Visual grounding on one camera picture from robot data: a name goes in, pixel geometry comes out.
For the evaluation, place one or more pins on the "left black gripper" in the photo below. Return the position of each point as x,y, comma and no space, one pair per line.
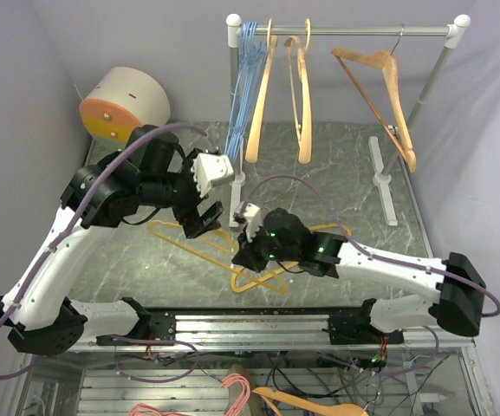
189,215

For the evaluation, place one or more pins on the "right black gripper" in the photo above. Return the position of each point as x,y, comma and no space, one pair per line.
248,255

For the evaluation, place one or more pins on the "beige plastic hanger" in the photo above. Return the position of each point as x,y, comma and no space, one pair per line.
302,120
253,142

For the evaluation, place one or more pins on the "brown wooden hanger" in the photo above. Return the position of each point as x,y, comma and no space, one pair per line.
386,63

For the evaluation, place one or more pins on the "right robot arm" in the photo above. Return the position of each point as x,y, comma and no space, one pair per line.
447,292

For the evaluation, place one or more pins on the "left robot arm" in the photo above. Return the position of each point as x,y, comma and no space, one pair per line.
152,171

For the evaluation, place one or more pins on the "beige round drawer cabinet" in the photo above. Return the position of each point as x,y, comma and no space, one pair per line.
125,98

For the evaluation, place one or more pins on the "orange wooden hanger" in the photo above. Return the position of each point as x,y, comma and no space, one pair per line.
270,397

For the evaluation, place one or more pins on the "metal clothes rack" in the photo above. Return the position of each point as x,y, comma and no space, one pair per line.
248,50

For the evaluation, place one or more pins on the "pink plastic hanger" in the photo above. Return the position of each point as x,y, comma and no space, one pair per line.
239,390

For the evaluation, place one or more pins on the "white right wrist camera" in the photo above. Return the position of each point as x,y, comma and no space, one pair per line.
250,216

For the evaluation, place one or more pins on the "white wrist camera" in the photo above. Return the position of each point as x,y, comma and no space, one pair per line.
250,216
211,170

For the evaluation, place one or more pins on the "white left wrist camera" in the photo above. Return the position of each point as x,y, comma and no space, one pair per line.
211,170

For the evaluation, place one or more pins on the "aluminium frame rail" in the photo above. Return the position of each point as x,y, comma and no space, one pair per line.
224,332

